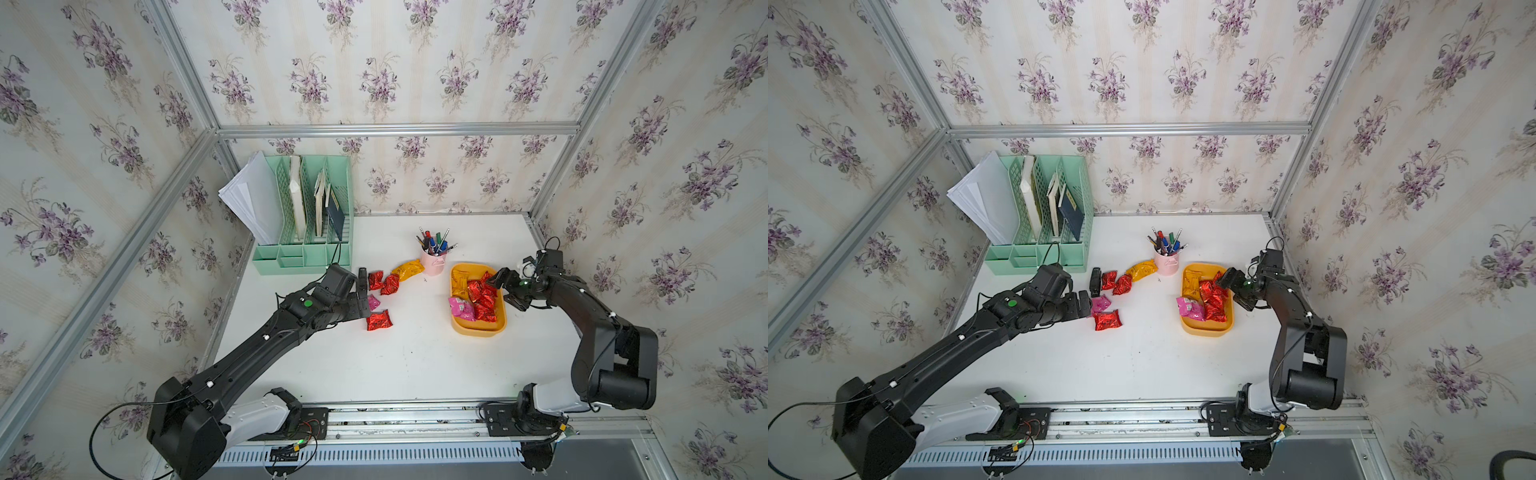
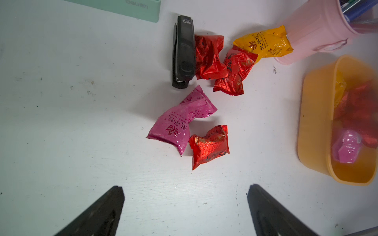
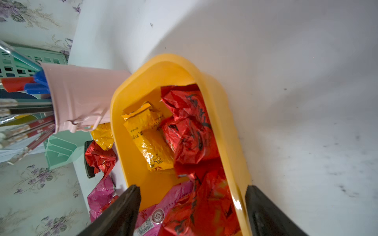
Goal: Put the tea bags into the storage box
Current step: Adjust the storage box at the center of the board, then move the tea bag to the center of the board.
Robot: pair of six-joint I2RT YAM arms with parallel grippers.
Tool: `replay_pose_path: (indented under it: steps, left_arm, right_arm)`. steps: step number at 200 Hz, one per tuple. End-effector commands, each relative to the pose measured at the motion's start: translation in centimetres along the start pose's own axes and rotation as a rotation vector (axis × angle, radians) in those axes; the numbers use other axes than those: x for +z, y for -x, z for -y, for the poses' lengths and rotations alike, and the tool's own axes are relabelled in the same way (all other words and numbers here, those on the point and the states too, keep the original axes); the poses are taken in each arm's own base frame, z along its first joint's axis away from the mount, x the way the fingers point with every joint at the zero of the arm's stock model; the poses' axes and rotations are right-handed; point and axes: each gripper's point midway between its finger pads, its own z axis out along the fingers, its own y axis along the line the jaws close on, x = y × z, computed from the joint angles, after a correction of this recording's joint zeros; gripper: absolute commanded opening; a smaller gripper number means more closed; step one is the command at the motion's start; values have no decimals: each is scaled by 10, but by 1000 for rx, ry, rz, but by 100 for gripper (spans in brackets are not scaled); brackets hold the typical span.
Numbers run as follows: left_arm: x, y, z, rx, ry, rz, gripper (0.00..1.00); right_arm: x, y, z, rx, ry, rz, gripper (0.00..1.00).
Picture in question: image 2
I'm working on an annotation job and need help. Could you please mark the pink tea bag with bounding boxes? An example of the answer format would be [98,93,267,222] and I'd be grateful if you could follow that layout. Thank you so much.
[332,129,363,164]
[147,85,217,155]

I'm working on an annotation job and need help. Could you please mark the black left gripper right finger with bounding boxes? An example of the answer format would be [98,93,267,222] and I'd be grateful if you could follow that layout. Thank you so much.
[247,184,316,236]

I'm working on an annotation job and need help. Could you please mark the green desk file organizer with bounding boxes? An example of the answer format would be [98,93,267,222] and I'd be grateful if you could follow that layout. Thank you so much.
[66,0,161,23]

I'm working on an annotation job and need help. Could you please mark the red tea bag under yellow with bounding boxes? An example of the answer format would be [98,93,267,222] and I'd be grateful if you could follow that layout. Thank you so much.
[213,46,258,96]

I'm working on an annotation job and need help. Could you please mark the red tea bag by stapler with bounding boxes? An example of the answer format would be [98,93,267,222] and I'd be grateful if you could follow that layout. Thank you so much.
[195,35,228,80]

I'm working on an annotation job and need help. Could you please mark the yellow tea bag by cup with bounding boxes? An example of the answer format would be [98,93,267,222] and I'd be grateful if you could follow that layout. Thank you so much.
[233,25,294,63]

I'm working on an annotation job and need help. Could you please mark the small yellow tea bag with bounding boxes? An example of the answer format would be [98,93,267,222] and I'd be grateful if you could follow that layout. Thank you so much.
[334,70,347,108]

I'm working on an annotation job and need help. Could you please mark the yellow plastic storage box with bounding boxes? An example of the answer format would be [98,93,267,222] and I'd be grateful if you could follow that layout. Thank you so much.
[297,55,378,186]

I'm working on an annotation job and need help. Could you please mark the pink pen cup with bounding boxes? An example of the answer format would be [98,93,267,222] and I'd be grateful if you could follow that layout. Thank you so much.
[275,0,361,65]

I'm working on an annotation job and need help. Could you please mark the black stapler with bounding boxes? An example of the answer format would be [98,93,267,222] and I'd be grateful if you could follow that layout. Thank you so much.
[172,15,196,89]

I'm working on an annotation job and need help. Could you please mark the pens in cup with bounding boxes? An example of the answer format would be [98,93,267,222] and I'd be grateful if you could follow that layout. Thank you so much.
[341,0,378,24]

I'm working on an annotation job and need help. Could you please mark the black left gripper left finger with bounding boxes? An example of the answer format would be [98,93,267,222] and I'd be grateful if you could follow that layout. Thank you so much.
[56,186,125,236]

